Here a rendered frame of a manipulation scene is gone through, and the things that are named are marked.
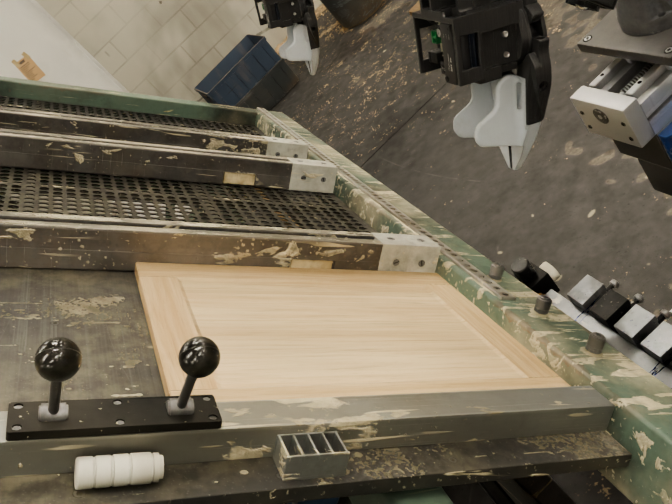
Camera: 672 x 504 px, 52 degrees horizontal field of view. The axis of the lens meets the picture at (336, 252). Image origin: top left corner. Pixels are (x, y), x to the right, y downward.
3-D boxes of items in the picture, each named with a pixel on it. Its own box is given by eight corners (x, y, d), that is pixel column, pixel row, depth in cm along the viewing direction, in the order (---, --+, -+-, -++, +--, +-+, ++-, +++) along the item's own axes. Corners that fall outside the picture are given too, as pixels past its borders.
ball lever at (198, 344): (198, 429, 71) (226, 364, 61) (160, 431, 70) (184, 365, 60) (194, 396, 73) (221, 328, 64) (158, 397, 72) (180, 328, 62)
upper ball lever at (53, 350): (73, 436, 66) (83, 367, 57) (30, 439, 65) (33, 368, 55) (73, 400, 68) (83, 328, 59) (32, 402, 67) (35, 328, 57)
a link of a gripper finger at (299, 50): (288, 81, 122) (276, 28, 118) (319, 72, 123) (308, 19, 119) (294, 84, 119) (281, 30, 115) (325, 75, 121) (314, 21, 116)
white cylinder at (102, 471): (74, 497, 63) (162, 489, 66) (76, 470, 62) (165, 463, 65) (73, 476, 66) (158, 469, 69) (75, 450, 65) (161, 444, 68)
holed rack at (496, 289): (515, 300, 118) (516, 297, 118) (501, 300, 117) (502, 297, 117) (264, 109, 260) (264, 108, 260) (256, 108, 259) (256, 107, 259)
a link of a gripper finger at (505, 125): (469, 183, 62) (458, 82, 58) (525, 163, 63) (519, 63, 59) (488, 193, 59) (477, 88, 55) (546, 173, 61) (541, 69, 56)
